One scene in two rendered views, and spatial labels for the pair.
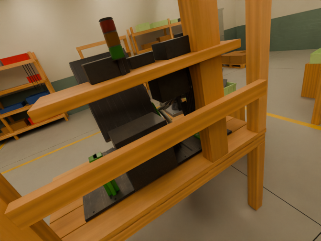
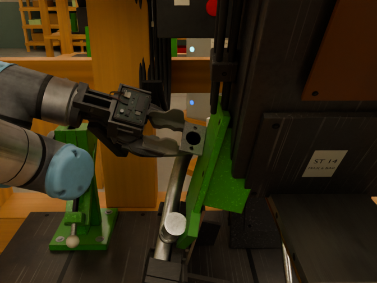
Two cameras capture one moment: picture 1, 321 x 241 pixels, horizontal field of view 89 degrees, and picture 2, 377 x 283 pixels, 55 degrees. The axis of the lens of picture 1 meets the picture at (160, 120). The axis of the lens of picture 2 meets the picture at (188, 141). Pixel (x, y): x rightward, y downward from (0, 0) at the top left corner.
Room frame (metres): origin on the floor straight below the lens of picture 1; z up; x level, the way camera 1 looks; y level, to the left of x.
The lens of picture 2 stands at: (1.62, 0.19, 1.43)
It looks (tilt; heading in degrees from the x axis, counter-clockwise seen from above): 22 degrees down; 201
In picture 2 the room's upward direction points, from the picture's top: straight up
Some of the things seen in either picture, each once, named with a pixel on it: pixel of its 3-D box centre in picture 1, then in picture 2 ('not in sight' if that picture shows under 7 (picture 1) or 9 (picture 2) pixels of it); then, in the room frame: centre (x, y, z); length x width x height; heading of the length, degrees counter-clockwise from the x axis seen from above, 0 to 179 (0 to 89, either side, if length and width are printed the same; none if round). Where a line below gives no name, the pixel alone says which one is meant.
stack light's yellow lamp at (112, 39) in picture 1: (112, 39); not in sight; (0.68, 0.09, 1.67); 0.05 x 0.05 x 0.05
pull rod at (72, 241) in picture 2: not in sight; (73, 231); (1.11, -0.27, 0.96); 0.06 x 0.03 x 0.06; 22
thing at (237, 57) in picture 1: (238, 59); not in sight; (6.35, -3.55, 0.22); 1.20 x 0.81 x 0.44; 15
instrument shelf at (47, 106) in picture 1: (148, 70); not in sight; (0.76, -0.01, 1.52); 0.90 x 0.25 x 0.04; 112
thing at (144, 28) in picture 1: (171, 50); not in sight; (7.02, -1.19, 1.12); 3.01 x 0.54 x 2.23; 110
